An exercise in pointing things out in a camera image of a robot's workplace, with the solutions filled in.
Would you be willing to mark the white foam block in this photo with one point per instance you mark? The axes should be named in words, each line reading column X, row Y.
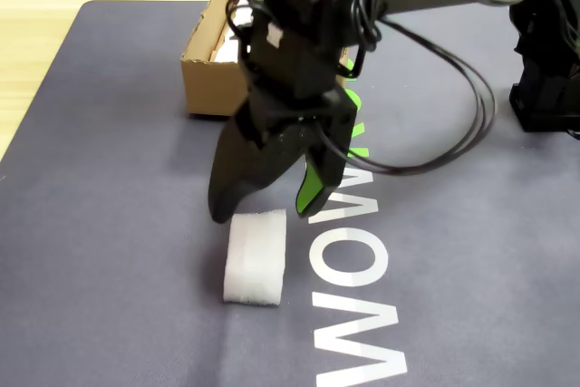
column 254, row 260

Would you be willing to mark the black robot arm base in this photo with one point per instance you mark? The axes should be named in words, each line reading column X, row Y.
column 544, row 101

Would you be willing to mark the white sheet lining box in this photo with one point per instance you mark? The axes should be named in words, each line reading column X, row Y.
column 226, row 51

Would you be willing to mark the brown cardboard box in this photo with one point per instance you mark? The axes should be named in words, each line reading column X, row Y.
column 213, row 88

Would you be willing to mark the grey mat with WOW print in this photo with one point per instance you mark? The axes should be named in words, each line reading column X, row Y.
column 113, row 292

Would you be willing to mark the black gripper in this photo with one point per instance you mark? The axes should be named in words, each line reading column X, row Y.
column 290, row 79

